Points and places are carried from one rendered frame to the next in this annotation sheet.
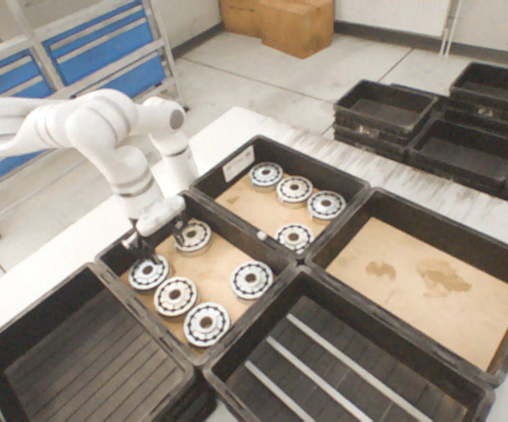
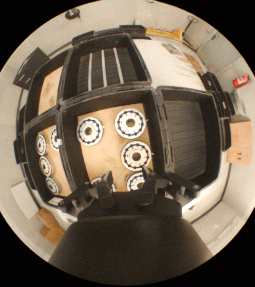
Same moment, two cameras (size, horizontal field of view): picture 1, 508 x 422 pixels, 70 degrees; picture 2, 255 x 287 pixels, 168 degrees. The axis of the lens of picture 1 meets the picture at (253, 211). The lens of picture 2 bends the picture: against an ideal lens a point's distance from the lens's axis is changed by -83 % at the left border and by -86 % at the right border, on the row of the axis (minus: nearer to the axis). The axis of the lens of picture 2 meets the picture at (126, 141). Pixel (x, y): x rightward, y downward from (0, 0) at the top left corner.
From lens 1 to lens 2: 0.64 m
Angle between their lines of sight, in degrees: 41
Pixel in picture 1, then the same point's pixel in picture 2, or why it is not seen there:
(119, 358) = (176, 145)
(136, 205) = not seen: outside the picture
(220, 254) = (95, 166)
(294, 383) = (112, 78)
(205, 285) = (115, 153)
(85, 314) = not seen: hidden behind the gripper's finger
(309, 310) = not seen: hidden behind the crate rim
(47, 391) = (199, 152)
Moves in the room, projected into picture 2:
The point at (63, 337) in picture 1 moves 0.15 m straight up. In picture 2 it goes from (188, 174) to (210, 187)
